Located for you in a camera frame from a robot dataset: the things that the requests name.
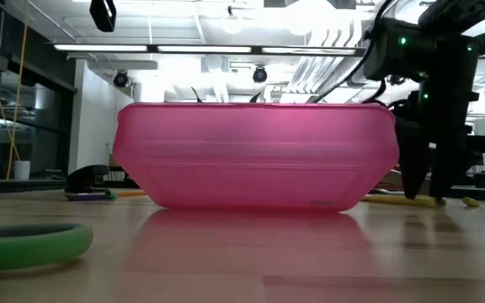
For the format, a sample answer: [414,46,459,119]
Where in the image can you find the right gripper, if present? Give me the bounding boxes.
[393,79,482,200]

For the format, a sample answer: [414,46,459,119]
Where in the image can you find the pink plastic pencil box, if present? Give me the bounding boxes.
[112,102,400,213]

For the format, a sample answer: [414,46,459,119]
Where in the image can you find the small stapler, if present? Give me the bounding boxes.
[65,164,111,194]

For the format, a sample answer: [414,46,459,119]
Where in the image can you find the green handled scissors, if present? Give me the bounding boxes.
[0,222,95,287]

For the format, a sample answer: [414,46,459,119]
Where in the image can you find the black ceiling spotlight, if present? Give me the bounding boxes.
[252,65,269,84]
[113,70,131,88]

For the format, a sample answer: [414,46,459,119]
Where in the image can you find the long ceiling light bar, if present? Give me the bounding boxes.
[52,43,365,56]

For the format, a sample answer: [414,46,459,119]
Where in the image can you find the white cup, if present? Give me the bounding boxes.
[13,160,31,181]

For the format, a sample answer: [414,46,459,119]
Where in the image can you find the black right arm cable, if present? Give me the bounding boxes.
[309,0,389,104]

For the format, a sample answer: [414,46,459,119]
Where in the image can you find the black hanging camera box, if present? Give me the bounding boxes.
[88,0,118,34]

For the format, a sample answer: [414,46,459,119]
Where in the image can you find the yellow extension cable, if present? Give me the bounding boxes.
[0,0,31,180]

